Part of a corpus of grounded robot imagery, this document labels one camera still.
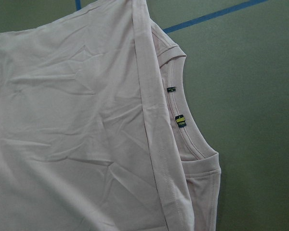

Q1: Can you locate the pink Snoopy t-shirt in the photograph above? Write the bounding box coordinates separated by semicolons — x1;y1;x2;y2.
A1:
0;0;221;231

